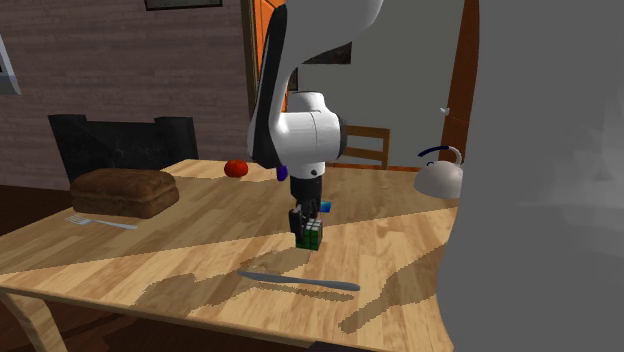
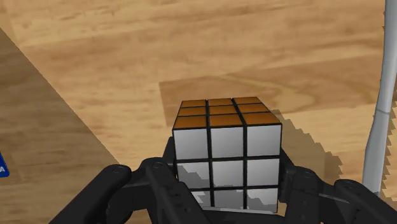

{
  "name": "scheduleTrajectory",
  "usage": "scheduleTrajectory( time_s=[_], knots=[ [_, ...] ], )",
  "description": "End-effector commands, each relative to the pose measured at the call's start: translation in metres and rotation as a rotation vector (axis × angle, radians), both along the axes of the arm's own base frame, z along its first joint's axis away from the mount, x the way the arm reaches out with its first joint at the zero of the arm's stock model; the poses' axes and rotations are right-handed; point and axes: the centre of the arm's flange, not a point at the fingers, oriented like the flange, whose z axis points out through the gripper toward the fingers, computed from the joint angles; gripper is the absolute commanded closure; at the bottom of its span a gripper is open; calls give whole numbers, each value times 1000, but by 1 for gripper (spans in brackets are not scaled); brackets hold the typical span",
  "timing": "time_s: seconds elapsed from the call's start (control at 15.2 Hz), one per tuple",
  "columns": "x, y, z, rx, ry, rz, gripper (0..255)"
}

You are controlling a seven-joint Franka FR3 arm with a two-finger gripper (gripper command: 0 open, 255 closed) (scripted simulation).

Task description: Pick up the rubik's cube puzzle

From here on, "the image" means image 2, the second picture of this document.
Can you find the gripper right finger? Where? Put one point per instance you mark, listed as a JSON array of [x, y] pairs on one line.
[[313, 192]]

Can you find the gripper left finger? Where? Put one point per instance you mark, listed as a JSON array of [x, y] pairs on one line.
[[161, 189]]

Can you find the orange and white puzzle cube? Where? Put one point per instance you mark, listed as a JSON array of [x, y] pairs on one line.
[[228, 155]]

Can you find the grey curved pole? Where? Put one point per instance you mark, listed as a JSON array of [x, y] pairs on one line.
[[381, 108]]

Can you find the blue flat object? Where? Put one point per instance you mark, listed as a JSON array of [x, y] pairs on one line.
[[2, 166]]

